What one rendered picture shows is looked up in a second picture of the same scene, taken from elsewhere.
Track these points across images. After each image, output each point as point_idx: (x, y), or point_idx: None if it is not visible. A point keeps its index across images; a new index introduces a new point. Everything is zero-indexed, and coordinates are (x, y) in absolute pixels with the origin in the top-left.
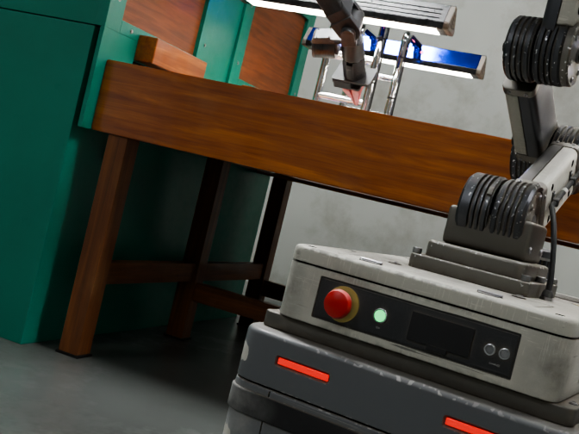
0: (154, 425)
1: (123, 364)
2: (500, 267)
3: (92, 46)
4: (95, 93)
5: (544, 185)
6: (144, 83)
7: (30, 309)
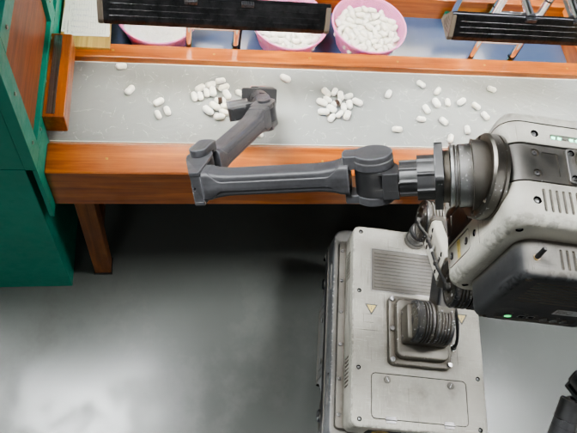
0: (216, 338)
1: (135, 252)
2: (436, 361)
3: (29, 177)
4: (49, 193)
5: (454, 309)
6: (93, 179)
7: (69, 275)
